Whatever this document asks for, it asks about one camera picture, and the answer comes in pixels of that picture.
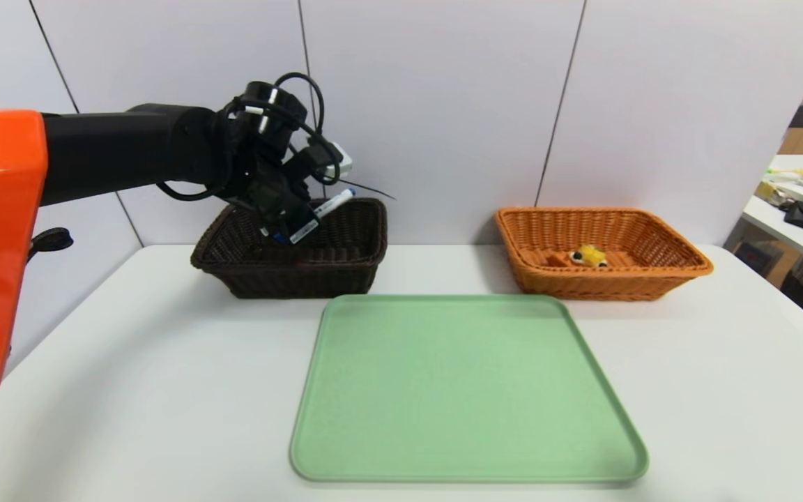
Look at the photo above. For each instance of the light green plastic tray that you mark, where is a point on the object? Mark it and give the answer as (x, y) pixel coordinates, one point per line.
(464, 390)

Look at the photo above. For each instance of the orange wicker basket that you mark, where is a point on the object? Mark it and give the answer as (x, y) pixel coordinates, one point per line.
(597, 286)

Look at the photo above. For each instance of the black zip tie tail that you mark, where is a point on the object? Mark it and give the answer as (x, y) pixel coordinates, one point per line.
(370, 188)

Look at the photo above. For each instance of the dark brown wicker basket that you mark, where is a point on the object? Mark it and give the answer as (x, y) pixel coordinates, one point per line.
(339, 272)

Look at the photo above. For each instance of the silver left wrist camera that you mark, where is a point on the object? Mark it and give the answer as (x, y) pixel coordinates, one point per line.
(339, 160)

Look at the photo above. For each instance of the brown cardboard box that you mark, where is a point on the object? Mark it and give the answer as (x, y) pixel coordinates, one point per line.
(781, 268)

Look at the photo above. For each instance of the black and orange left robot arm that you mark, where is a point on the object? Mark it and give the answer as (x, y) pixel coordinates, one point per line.
(95, 150)

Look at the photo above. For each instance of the white office desk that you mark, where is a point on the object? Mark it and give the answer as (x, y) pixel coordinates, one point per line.
(767, 219)

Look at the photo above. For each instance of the toy waffle with fruit topping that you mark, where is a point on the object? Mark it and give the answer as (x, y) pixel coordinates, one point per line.
(588, 256)

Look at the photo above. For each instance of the white marker with blue cap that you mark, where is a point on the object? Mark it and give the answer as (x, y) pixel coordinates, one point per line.
(335, 203)

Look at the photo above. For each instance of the yellow packet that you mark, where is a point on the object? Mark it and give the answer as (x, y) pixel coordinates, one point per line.
(769, 192)

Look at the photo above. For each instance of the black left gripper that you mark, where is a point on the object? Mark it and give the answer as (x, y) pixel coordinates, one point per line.
(302, 229)

